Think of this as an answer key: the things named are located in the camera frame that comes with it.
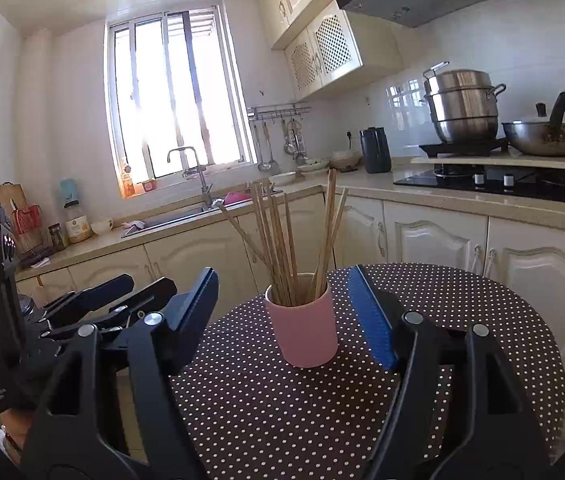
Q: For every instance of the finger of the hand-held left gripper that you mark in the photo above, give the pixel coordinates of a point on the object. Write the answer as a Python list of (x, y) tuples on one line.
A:
[(155, 292), (102, 292)]

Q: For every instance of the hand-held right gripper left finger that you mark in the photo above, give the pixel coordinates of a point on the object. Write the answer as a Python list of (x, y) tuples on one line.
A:
[(195, 310)]

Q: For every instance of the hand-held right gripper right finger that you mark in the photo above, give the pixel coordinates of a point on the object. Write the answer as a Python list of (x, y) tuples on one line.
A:
[(370, 320)]

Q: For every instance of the pink cup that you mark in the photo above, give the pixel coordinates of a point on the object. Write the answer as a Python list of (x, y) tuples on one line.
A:
[(302, 335)]

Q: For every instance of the bunch of chopsticks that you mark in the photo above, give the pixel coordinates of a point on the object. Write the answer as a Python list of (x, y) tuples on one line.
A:
[(273, 245)]

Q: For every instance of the hanging steel utensils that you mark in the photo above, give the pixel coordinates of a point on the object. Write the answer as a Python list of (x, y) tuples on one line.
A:
[(292, 142)]

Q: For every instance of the small white cup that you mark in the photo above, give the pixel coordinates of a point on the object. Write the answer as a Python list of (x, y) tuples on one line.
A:
[(102, 226)]

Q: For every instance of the large jar with yellow label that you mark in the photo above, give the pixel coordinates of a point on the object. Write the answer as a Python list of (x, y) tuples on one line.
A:
[(78, 225)]

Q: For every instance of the small dark jar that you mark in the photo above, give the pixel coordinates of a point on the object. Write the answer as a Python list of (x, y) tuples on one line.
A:
[(56, 237)]

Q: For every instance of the steel kitchen sink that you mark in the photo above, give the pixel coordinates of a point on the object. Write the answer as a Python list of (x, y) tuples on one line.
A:
[(172, 220)]

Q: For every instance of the cream lower cabinets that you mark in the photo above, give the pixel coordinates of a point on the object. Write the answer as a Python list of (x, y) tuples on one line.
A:
[(432, 240)]

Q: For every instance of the wooden cutting board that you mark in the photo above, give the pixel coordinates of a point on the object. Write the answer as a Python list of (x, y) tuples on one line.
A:
[(7, 197)]

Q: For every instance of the small red jar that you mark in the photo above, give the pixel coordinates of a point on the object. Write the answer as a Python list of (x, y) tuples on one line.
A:
[(149, 185)]

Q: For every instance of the orange bottle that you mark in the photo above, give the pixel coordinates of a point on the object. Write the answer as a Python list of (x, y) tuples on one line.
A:
[(127, 185)]

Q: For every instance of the steel sink faucet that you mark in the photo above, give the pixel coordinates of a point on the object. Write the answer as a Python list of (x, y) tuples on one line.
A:
[(205, 185)]

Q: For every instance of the pink plastic basin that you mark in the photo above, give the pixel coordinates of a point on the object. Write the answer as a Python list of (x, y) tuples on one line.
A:
[(236, 198)]

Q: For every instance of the black glass gas stove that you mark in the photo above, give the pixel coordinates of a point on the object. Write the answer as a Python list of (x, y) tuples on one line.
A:
[(412, 180)]

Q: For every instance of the hanging steel ladle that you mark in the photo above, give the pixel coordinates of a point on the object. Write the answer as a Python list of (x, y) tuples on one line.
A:
[(262, 165)]

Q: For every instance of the dark electric kettle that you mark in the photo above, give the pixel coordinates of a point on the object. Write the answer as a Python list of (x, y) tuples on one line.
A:
[(375, 152)]

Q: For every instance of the barred kitchen window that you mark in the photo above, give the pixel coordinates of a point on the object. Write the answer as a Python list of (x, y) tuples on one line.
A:
[(162, 100)]

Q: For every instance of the black induction cooker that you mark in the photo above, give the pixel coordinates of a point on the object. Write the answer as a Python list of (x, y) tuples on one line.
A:
[(462, 149)]

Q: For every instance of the light stone board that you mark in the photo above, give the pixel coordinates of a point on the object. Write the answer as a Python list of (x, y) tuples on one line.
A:
[(512, 162)]

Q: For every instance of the stainless steel steamer pot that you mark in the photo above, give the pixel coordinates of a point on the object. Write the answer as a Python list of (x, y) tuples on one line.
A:
[(462, 105)]

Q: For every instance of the cream lattice door cabinet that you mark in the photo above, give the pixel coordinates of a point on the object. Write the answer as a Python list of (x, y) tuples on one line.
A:
[(332, 45)]

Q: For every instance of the steel wall utensil rack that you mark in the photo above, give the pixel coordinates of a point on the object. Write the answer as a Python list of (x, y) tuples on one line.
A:
[(277, 110)]

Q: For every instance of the cream upper wall cabinets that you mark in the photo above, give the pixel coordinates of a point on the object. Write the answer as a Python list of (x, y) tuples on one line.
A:
[(282, 0)]

